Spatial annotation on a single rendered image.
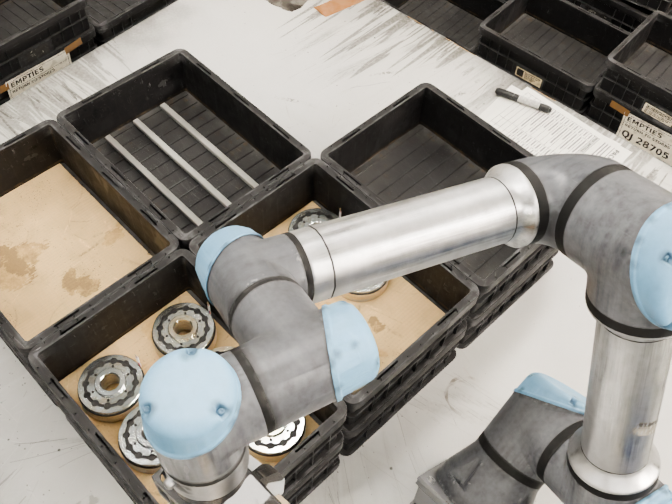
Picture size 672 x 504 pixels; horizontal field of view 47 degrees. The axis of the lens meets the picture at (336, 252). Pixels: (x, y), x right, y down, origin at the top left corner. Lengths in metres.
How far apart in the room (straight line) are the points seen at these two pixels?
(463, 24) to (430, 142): 1.26
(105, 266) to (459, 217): 0.79
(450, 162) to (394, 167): 0.11
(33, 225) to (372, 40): 0.97
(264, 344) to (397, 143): 1.01
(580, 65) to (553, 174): 1.73
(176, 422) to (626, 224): 0.47
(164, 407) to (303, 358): 0.11
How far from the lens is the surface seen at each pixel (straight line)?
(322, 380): 0.61
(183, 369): 0.59
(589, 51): 2.64
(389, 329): 1.32
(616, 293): 0.83
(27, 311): 1.41
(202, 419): 0.57
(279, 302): 0.65
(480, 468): 1.19
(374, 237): 0.75
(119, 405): 1.25
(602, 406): 0.97
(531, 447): 1.16
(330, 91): 1.86
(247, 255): 0.71
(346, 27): 2.04
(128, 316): 1.31
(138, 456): 1.21
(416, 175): 1.53
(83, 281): 1.41
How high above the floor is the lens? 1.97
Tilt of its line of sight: 55 degrees down
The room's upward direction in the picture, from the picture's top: 4 degrees clockwise
